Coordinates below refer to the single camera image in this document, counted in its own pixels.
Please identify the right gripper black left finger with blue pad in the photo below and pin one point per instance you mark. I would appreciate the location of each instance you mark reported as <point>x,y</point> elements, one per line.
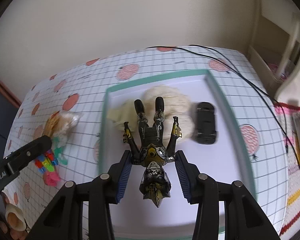
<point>62,218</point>

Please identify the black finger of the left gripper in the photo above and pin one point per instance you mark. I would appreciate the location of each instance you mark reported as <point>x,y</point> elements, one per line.
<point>11,166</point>

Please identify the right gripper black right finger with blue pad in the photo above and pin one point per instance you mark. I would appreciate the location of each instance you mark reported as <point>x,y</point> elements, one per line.
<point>244,218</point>

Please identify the colourful sunflower clip toy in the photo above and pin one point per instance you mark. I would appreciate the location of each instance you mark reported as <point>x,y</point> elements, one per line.
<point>46,162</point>

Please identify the green translucent hair clip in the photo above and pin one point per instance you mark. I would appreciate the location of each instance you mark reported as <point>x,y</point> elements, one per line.
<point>58,149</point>

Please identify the bag of white beads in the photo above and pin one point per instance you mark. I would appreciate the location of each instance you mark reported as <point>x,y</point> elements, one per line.
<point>59,125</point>

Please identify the black toy car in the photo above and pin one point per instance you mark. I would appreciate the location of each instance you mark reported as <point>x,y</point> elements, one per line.
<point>205,125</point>

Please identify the black gold action figure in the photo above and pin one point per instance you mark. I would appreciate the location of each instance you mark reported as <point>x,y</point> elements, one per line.
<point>153,155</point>

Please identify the cream lace scrunchie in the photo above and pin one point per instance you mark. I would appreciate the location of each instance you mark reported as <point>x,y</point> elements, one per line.
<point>175,103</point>

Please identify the pink hair clip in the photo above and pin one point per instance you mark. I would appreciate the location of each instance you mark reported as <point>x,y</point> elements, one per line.
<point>51,178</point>

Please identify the person's hand below gripper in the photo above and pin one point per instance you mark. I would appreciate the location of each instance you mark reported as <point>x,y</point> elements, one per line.
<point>12,222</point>

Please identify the pink crocheted mat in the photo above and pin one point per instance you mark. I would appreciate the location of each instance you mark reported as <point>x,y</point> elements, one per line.
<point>291,222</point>

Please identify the teal rimmed white box lid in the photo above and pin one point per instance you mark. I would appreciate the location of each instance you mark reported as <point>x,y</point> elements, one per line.
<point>226,160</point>

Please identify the pomegranate grid tablecloth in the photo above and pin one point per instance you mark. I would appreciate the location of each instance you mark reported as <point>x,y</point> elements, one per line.
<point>82,89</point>

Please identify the white desktop organizer shelf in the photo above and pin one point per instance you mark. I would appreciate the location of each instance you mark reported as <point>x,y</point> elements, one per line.
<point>274,50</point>

